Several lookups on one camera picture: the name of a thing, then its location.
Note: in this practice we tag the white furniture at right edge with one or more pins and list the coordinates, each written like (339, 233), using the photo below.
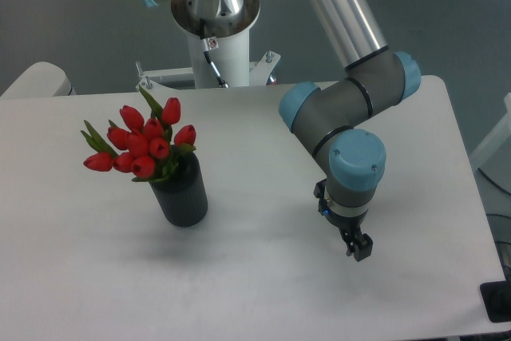
(497, 136)

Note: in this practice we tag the white rounded chair back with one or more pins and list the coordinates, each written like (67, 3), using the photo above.
(42, 79)

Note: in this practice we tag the black device at table corner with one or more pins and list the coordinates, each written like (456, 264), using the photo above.
(496, 299)

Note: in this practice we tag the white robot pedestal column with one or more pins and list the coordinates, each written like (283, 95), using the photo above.
(230, 57)

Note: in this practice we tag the dark grey ribbed vase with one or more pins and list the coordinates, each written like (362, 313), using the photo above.
(183, 198)

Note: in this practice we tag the red tulip bouquet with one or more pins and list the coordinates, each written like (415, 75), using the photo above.
(147, 148)

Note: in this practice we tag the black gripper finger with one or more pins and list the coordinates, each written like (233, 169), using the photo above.
(362, 245)
(348, 240)

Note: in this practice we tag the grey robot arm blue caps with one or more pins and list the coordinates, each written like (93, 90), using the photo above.
(325, 121)

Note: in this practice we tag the white pedestal base frame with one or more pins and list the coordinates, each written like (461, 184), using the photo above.
(171, 76)

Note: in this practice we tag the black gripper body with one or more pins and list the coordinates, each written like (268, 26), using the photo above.
(347, 220)

